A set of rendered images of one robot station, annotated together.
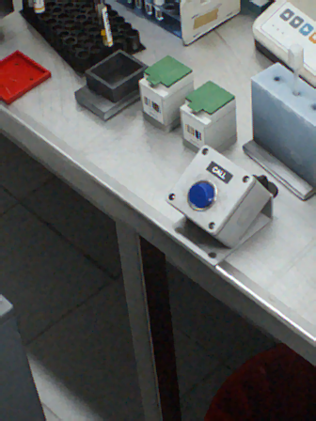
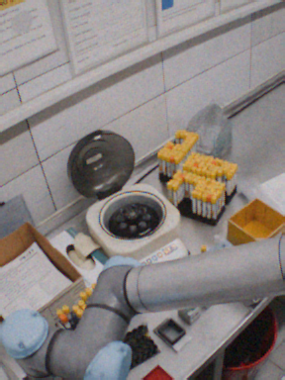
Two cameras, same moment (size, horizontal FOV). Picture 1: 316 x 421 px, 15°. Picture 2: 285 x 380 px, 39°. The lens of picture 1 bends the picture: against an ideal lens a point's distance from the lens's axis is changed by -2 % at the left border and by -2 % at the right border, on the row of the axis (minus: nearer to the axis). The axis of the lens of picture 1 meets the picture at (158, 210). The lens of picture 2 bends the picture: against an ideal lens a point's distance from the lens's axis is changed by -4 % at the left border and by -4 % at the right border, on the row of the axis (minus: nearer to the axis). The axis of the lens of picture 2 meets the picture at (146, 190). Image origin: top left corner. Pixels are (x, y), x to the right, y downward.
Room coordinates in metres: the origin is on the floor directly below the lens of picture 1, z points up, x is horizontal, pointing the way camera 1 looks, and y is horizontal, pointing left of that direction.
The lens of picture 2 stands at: (1.04, 0.55, 1.87)
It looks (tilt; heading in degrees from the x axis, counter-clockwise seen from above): 42 degrees down; 271
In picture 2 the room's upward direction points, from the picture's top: 8 degrees counter-clockwise
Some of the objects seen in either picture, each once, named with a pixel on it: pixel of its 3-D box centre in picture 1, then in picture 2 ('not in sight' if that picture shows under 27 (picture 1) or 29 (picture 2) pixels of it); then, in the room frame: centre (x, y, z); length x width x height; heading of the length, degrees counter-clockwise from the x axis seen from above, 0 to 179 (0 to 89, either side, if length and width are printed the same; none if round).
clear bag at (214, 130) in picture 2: not in sight; (207, 127); (0.82, -0.75, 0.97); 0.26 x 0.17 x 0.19; 55
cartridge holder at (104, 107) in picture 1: (118, 80); (171, 332); (1.04, 0.03, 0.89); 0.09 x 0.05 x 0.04; 129
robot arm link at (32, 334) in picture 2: not in sight; (33, 343); (1.25, 0.25, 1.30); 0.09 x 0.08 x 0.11; 160
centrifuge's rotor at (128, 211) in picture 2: not in sight; (134, 221); (1.11, -0.31, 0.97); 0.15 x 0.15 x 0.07
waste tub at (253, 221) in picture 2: not in sight; (257, 231); (0.75, -0.25, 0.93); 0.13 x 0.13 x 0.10; 35
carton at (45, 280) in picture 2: not in sight; (26, 286); (1.42, -0.12, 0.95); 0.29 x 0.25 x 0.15; 129
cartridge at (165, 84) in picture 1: (167, 93); (188, 310); (0.99, -0.02, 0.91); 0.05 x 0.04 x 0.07; 129
